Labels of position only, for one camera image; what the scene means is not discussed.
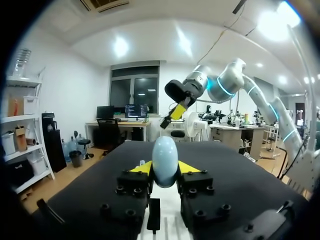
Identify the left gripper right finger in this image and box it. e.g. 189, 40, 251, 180
176, 161, 232, 236

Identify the white plate with black stands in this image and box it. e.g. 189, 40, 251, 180
136, 184, 193, 240

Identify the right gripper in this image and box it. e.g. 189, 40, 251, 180
159, 79, 198, 130

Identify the pale blue earbud case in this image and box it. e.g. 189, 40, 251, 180
152, 136, 179, 189

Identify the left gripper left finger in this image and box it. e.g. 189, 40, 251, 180
99, 160, 154, 240

